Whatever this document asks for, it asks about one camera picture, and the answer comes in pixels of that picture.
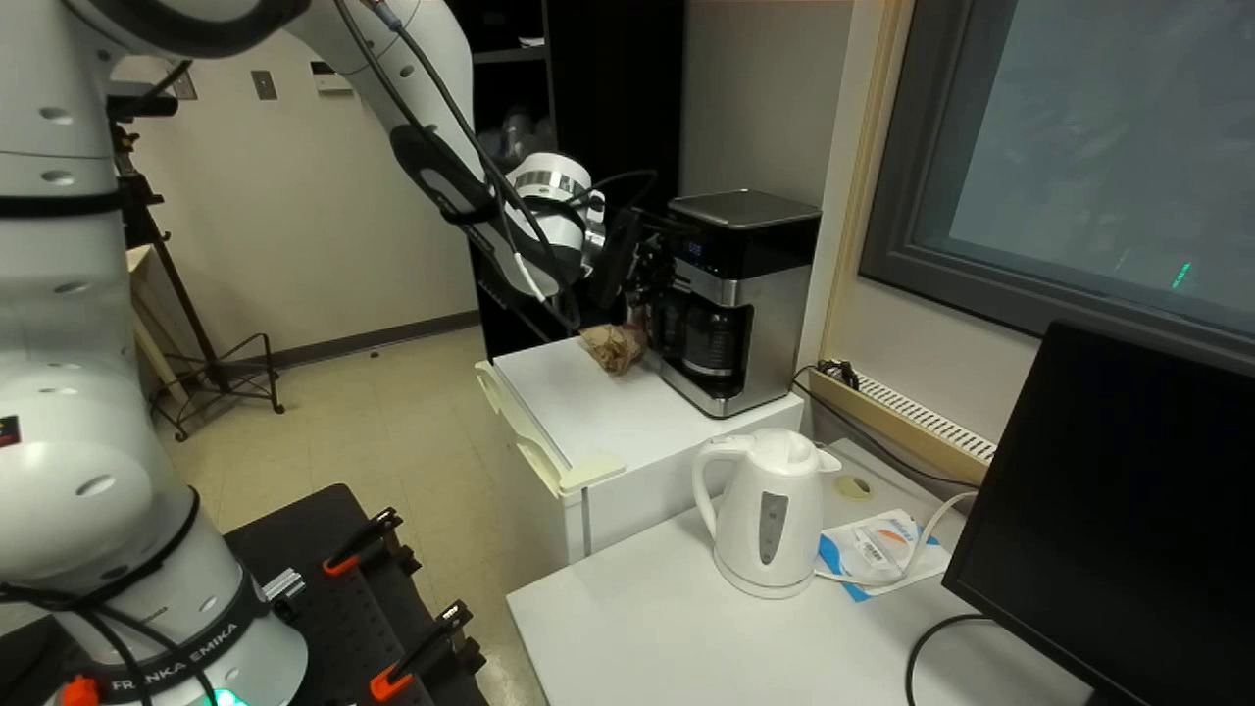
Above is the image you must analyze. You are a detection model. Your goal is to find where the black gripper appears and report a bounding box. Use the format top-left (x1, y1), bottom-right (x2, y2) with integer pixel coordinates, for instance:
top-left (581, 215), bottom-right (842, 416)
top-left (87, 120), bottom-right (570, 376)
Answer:
top-left (592, 207), bottom-right (659, 333)

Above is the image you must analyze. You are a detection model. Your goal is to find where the black silver coffee maker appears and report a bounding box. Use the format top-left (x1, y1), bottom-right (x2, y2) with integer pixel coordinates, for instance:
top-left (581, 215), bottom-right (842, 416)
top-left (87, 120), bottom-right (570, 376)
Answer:
top-left (648, 189), bottom-right (823, 425)

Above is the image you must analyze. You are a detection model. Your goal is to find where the crumpled brown paper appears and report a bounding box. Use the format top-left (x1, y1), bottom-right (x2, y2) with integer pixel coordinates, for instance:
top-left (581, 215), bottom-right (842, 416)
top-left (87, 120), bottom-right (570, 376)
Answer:
top-left (577, 322), bottom-right (655, 380)

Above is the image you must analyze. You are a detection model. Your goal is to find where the black cabinet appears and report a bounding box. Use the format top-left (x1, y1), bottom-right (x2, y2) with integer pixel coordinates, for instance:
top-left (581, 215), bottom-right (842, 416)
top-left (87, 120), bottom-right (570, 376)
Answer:
top-left (447, 0), bottom-right (689, 365)

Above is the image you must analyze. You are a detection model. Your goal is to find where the white electric kettle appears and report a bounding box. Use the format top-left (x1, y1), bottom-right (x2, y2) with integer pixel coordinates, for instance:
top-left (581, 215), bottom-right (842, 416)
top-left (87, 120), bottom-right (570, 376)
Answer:
top-left (686, 427), bottom-right (847, 606)

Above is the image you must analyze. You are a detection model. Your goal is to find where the grey framed window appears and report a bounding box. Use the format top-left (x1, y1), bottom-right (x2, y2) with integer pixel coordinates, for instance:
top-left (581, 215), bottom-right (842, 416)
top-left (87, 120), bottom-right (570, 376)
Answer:
top-left (857, 0), bottom-right (1255, 376)

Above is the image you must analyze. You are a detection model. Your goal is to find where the beige baseboard heater vent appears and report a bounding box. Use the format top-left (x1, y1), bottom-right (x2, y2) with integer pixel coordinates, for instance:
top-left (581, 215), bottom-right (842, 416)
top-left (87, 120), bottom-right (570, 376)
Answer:
top-left (792, 363), bottom-right (1005, 492)

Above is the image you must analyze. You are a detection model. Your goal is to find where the blue white paper packet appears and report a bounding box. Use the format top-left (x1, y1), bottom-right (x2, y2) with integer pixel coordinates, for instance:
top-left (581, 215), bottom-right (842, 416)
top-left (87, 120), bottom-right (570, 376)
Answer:
top-left (815, 505), bottom-right (954, 606)

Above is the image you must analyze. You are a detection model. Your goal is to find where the black orange bar clamp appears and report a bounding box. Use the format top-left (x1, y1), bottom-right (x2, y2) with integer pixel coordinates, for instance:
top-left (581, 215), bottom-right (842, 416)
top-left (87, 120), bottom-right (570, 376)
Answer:
top-left (319, 503), bottom-right (423, 585)
top-left (366, 597), bottom-right (478, 706)

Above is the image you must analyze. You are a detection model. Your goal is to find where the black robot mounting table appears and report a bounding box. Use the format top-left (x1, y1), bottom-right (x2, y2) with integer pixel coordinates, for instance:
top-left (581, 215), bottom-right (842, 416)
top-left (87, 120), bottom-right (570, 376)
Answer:
top-left (0, 482), bottom-right (494, 706)

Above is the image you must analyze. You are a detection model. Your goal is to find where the black tripod stand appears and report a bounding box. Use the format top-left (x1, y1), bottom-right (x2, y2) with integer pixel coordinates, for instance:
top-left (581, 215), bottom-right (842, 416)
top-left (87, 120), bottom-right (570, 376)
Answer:
top-left (108, 74), bottom-right (291, 442)

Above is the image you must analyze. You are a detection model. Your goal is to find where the black computer monitor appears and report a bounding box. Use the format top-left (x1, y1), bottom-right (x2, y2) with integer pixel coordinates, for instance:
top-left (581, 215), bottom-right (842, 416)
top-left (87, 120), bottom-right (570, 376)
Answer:
top-left (936, 320), bottom-right (1255, 706)

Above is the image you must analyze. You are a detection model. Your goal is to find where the small orange knob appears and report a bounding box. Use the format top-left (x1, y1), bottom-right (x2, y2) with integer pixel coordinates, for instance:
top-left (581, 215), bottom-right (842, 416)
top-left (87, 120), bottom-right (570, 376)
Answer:
top-left (49, 673), bottom-right (107, 706)

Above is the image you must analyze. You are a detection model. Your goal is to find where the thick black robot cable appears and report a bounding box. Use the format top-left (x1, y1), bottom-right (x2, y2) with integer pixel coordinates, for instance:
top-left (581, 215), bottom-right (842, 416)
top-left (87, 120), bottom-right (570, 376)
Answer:
top-left (330, 0), bottom-right (585, 309)

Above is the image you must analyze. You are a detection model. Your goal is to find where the small black wall plug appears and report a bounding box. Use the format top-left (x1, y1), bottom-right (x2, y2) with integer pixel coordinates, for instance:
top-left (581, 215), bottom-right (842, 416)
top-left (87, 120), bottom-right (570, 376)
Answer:
top-left (815, 354), bottom-right (862, 393)

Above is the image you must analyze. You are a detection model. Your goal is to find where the white kettle cord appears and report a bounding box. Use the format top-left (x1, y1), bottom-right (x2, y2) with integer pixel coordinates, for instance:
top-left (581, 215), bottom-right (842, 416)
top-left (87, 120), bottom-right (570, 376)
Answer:
top-left (856, 487), bottom-right (976, 601)

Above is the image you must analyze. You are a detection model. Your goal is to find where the thin black power cable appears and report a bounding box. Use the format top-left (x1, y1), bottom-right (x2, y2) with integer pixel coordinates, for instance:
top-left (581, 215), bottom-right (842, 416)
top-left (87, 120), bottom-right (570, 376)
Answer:
top-left (902, 609), bottom-right (1005, 706)

